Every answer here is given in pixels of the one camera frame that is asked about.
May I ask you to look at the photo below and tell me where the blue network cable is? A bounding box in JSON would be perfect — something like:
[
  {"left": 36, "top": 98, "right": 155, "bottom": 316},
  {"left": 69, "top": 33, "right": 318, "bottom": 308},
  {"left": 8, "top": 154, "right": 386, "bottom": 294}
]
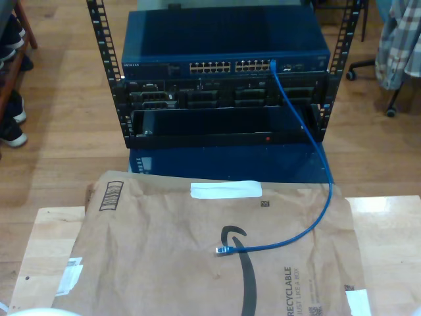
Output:
[{"left": 214, "top": 59, "right": 334, "bottom": 257}]

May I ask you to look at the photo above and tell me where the blue case under rack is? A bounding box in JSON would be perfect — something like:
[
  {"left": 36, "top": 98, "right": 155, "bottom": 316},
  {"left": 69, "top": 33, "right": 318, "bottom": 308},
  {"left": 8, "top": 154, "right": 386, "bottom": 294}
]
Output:
[{"left": 128, "top": 144, "right": 335, "bottom": 185}]

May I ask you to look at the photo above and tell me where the black rack tray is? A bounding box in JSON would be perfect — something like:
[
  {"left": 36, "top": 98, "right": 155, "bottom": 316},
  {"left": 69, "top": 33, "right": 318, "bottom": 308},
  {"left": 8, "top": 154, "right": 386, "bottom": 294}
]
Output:
[{"left": 126, "top": 107, "right": 325, "bottom": 149}]

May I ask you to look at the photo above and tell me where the long white tape strip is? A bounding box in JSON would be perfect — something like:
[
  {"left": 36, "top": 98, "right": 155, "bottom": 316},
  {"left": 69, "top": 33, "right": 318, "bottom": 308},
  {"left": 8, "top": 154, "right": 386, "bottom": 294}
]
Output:
[{"left": 189, "top": 180, "right": 263, "bottom": 200}]

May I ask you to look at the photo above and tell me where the black server unit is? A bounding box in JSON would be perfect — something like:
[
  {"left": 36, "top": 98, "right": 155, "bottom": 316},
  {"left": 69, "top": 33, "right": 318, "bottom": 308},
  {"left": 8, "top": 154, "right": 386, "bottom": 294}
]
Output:
[{"left": 123, "top": 78, "right": 330, "bottom": 109}]

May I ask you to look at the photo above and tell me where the black office chair base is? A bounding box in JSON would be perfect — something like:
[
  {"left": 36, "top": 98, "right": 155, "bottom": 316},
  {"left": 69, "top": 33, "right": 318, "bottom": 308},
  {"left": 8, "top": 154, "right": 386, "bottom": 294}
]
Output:
[{"left": 345, "top": 58, "right": 409, "bottom": 119}]

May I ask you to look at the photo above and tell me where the white label sticker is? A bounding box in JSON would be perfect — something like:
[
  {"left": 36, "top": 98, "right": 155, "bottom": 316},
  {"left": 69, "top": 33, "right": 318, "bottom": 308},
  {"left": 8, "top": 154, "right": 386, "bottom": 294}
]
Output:
[{"left": 55, "top": 255, "right": 84, "bottom": 298}]

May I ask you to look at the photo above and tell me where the short white tape piece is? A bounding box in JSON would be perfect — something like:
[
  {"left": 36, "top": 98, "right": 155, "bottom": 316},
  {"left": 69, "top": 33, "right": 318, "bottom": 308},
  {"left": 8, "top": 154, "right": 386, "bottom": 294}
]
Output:
[{"left": 344, "top": 284, "right": 372, "bottom": 316}]

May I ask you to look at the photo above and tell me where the black metal pole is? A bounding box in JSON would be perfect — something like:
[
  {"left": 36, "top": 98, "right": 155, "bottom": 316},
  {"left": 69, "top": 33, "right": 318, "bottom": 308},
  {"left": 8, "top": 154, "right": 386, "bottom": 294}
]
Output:
[{"left": 360, "top": 0, "right": 368, "bottom": 43}]

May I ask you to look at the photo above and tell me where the person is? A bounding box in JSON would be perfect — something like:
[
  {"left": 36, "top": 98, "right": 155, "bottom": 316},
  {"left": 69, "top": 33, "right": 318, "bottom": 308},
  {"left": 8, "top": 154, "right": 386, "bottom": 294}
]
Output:
[{"left": 374, "top": 0, "right": 421, "bottom": 92}]

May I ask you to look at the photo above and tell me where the wooden shoe rack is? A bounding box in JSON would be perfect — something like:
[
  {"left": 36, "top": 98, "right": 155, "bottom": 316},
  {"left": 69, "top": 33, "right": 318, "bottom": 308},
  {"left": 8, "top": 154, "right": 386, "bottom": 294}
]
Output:
[{"left": 0, "top": 0, "right": 39, "bottom": 116}]

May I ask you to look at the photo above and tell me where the black rack frame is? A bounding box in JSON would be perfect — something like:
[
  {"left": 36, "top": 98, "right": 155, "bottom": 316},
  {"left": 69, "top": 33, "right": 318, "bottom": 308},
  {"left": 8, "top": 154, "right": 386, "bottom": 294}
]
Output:
[{"left": 86, "top": 0, "right": 362, "bottom": 149}]

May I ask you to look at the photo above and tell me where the blue network switch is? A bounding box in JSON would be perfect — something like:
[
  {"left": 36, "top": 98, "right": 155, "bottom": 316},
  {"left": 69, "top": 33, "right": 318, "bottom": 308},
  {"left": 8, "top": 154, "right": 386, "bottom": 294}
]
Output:
[{"left": 120, "top": 9, "right": 332, "bottom": 79}]

